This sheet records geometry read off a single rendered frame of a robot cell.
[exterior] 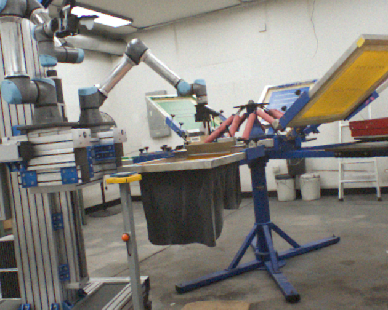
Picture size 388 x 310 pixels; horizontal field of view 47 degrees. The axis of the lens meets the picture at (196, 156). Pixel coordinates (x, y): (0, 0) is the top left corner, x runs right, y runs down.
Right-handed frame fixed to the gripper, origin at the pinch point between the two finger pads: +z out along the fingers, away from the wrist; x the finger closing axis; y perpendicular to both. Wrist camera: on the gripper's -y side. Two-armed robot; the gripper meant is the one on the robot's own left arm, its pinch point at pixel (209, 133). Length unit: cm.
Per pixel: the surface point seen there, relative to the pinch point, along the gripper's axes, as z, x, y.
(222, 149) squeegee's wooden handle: 10.6, 2.0, -8.8
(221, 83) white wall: -75, -413, 163
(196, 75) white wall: -96, -414, 206
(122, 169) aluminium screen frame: 14, 61, 26
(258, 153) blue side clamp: 15.9, -5.7, -30.2
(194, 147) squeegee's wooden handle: 8.0, 1.8, 10.8
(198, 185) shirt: 26, 52, -15
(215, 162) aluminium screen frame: 15, 56, -29
